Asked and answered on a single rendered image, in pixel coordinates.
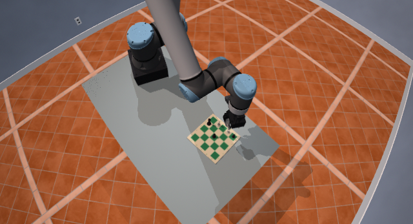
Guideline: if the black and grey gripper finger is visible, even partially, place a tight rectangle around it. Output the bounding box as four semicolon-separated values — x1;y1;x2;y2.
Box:
223;113;230;130

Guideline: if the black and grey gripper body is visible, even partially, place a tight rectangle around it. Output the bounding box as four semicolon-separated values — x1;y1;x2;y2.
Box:
226;110;246;129

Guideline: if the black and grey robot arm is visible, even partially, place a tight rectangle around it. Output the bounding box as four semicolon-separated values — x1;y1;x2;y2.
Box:
126;0;257;115

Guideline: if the green and cream chessboard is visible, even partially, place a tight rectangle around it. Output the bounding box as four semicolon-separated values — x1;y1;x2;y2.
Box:
187;114;241;164

